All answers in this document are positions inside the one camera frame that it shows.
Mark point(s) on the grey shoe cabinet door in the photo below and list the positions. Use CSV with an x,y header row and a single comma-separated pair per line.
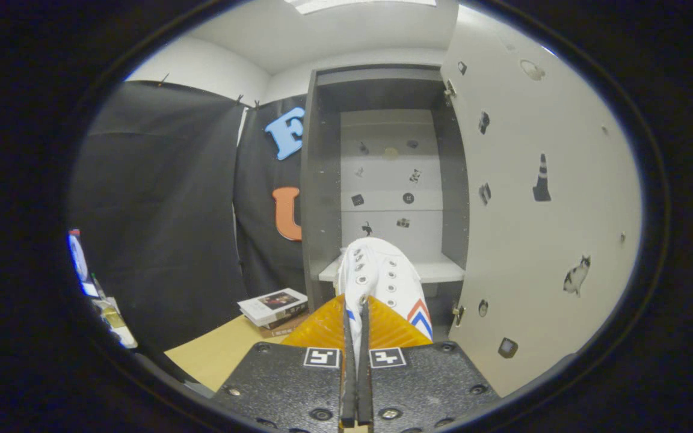
x,y
533,270

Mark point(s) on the blue white poster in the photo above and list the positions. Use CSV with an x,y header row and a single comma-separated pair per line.
x,y
79,264

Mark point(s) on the white shoe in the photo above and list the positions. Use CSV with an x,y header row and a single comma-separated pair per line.
x,y
382,270

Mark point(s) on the brown book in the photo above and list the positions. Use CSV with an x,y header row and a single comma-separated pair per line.
x,y
283,329

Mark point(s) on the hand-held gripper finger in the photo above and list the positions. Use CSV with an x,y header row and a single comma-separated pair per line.
x,y
349,385
364,385

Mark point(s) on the black backdrop cloth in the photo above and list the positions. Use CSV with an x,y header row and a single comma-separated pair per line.
x,y
160,210

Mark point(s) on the white book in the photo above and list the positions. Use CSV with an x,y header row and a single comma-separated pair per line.
x,y
271,304

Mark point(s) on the white yellow packet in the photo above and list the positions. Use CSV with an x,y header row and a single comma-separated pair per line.
x,y
112,319

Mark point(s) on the grey shoe cabinet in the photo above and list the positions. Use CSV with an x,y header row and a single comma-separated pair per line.
x,y
322,180

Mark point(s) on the large ceiling light panel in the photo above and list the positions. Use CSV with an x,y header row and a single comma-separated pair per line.
x,y
352,5

